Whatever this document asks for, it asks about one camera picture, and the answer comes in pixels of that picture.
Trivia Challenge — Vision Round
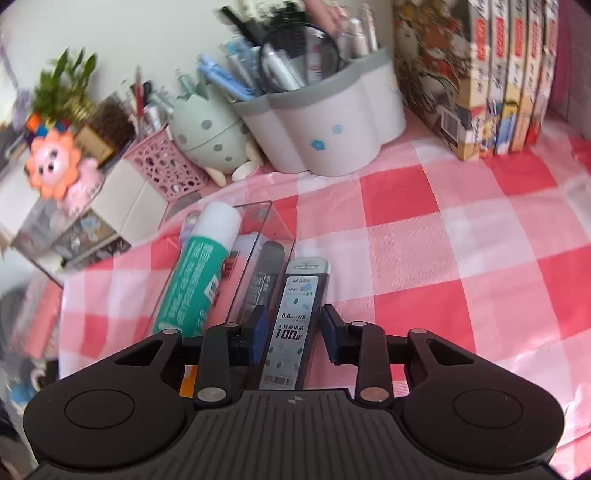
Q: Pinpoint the green egg pen holder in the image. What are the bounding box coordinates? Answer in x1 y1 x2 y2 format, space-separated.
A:
168 86 264 187

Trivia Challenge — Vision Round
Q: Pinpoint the clear acrylic organizer tray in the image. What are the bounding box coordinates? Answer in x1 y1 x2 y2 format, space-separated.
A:
147 200 297 342

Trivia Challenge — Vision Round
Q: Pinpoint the black lead tube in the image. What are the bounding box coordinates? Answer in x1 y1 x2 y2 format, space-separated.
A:
238 241 284 324

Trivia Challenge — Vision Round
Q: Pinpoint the red white checkered cloth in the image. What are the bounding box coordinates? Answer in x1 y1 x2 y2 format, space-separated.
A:
59 112 590 477

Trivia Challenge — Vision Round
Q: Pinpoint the white grey flower pen holder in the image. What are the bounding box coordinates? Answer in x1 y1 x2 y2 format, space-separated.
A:
235 48 407 177

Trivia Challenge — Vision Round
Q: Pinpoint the pink perforated pen holder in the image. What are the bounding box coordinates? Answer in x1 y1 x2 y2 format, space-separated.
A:
123 128 207 203

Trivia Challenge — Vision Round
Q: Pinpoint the comic book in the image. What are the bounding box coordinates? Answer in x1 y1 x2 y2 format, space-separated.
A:
481 0 510 157
526 0 559 145
495 0 527 155
510 0 543 152
393 0 491 161

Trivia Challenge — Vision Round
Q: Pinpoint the pencil lead refill box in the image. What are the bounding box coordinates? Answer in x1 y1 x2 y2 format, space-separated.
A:
259 257 329 391

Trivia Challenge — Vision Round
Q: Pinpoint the bamboo plant in pot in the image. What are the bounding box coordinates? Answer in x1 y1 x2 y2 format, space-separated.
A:
32 48 97 125

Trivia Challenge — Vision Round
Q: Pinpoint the green white glue stick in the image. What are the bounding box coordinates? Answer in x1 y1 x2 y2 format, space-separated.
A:
152 202 242 338

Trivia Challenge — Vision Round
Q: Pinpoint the magnifying glass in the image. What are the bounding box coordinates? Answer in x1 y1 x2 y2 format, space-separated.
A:
216 1 341 95

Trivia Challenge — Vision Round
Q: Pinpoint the pink lion toy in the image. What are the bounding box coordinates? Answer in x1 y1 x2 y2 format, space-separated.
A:
25 129 104 218

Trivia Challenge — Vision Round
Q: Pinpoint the colourful rubik cube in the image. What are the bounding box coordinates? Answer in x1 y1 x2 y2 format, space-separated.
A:
25 113 70 138

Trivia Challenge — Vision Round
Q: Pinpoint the white drawer organizer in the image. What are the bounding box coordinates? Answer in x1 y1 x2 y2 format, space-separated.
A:
13 160 168 276

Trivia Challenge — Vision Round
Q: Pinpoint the pink abacus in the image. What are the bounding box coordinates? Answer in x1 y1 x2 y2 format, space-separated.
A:
551 1 587 131

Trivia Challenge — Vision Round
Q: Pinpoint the orange highlighter marker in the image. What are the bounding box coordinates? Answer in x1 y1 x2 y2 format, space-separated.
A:
204 232 267 330

